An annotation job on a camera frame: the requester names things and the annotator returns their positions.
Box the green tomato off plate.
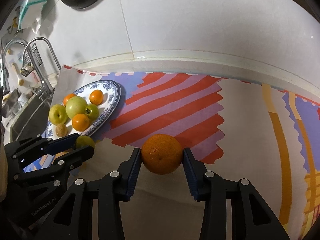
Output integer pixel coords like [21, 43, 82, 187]
[75, 135, 95, 148]

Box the tissue paper pack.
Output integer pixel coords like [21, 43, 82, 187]
[18, 0, 48, 34]

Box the wire sink caddy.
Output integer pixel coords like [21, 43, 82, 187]
[20, 44, 43, 77]

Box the brown kiwi fruit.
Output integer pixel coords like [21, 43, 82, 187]
[55, 124, 68, 138]

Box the yellow green pear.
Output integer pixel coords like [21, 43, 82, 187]
[48, 104, 68, 125]

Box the pull-down chrome faucet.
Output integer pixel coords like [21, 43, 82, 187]
[1, 37, 27, 95]

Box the large green apple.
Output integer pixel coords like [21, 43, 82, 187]
[66, 96, 87, 119]

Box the large rough orange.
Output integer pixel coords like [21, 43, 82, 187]
[141, 134, 183, 175]

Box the small tangerine far plate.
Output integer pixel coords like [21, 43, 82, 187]
[89, 89, 104, 105]

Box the blue white porcelain plate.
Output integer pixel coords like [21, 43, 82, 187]
[43, 80, 121, 140]

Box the small tangerine on plate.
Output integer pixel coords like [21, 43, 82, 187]
[63, 93, 76, 106]

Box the stainless steel sink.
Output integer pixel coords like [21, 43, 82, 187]
[5, 93, 53, 144]

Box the green tomato on plate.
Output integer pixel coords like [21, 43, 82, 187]
[85, 104, 99, 121]

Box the smooth orange fruit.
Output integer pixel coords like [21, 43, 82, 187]
[72, 113, 90, 132]

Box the curved chrome faucet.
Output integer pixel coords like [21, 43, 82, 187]
[22, 36, 62, 98]

